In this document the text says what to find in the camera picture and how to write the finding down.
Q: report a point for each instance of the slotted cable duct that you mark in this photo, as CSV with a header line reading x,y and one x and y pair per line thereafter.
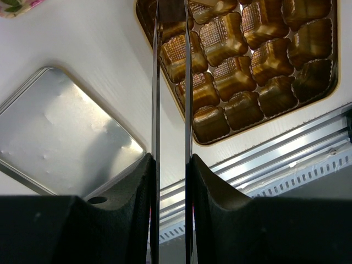
x,y
327,175

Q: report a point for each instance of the gold chocolate box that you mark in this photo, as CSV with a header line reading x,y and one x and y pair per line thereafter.
x,y
252,61

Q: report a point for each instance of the aluminium rail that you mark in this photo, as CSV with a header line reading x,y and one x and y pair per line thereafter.
x,y
298,136

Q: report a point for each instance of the silver tin lid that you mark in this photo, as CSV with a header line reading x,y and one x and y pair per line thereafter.
x,y
56,140

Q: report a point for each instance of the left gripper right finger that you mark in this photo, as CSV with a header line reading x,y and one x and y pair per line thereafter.
x,y
234,228

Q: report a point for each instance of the floral tray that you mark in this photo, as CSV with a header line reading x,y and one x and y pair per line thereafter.
x,y
14,8

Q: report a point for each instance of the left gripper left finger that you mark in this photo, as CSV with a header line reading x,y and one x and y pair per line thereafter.
x,y
68,229

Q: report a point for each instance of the metal tongs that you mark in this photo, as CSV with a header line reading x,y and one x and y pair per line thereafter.
x,y
169,12

